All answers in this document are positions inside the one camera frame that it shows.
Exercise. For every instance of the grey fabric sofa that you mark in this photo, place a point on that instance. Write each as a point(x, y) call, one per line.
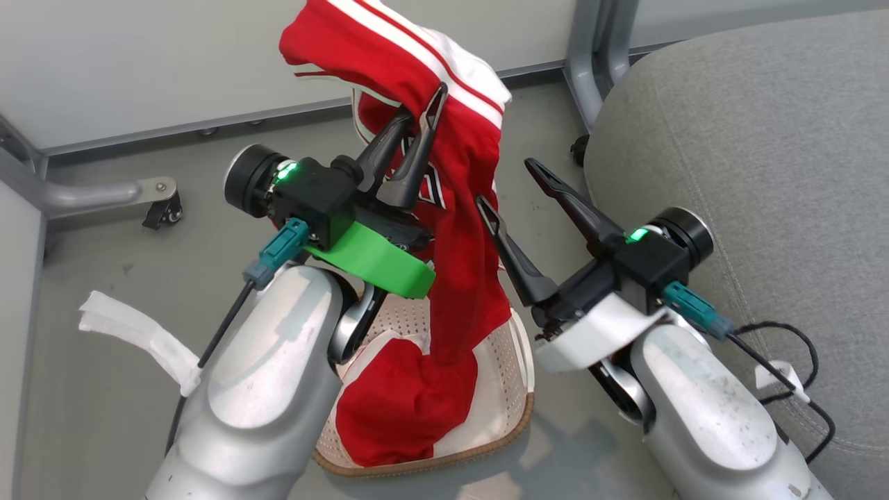
point(778, 173)

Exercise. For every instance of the grey metal partition foot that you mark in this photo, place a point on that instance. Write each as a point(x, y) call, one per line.
point(90, 196)

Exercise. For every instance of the grey partition bottom rail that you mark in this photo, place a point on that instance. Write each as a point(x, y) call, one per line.
point(278, 114)

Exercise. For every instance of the white perforated laundry basket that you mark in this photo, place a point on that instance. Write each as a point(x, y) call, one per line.
point(501, 389)

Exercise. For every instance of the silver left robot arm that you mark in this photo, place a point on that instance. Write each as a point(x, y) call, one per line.
point(264, 389)

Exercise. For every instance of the grey metal partition post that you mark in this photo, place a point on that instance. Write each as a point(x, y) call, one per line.
point(590, 69)

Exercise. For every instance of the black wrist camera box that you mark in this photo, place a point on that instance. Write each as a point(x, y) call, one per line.
point(649, 267)
point(312, 198)

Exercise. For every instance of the left black wrist camera box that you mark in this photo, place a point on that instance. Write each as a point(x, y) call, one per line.
point(312, 198)

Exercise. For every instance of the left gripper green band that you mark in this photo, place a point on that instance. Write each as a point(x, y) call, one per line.
point(378, 267)

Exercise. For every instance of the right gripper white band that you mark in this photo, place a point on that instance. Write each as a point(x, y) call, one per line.
point(597, 333)

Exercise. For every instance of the white fabric strip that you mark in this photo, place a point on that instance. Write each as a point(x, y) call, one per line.
point(139, 333)

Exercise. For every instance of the black caster wheel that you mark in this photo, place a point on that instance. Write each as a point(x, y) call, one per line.
point(165, 214)
point(580, 149)

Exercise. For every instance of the red white striped jersey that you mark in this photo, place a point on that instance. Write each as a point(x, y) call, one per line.
point(462, 285)

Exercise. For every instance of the right black wrist camera box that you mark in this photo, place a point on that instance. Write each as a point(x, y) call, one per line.
point(649, 267)

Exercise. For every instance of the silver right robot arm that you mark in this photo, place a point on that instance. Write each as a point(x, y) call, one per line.
point(701, 417)

